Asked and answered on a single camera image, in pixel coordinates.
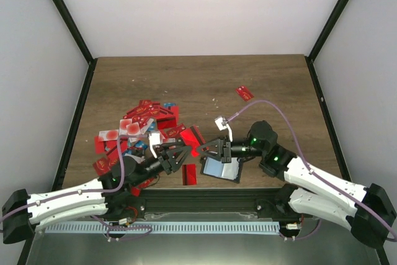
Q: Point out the black leather card holder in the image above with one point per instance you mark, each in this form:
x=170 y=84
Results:
x=225 y=171

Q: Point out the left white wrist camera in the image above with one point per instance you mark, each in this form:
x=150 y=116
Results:
x=154 y=138

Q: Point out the red card black stripe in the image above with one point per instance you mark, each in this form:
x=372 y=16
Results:
x=189 y=175

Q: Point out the white red circle card upper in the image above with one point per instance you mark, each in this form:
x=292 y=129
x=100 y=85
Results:
x=133 y=129

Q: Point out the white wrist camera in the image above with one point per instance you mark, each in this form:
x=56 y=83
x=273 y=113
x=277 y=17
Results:
x=154 y=138
x=222 y=124

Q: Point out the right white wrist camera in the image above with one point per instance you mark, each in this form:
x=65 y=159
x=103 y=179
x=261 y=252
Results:
x=222 y=124

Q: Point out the light blue slotted cable duct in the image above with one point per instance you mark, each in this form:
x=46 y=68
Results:
x=246 y=228

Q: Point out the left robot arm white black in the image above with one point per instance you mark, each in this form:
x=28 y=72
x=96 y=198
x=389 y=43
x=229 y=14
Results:
x=25 y=214

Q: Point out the red VIP card low left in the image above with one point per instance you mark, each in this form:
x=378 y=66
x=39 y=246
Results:
x=102 y=166

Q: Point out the red VIP card top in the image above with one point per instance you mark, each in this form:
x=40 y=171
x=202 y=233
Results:
x=139 y=110

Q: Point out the red VIP card centre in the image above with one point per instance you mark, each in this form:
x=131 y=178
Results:
x=175 y=131

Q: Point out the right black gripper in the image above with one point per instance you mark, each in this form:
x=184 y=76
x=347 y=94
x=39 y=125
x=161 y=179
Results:
x=226 y=157

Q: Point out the black aluminium frame rail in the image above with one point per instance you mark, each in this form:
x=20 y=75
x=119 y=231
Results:
x=198 y=198

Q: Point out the blue card top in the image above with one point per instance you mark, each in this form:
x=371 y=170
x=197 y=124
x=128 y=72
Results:
x=169 y=104

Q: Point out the white red circle card left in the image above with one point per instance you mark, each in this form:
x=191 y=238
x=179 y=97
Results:
x=108 y=135

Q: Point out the lone red VIP card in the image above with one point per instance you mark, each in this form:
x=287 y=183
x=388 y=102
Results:
x=244 y=93

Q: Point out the white red circle card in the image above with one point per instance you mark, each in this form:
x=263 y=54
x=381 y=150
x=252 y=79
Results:
x=108 y=135
x=133 y=129

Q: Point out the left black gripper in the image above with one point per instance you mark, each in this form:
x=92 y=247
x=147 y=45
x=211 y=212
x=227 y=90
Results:
x=172 y=164

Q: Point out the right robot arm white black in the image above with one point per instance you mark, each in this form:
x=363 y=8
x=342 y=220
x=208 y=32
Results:
x=367 y=212

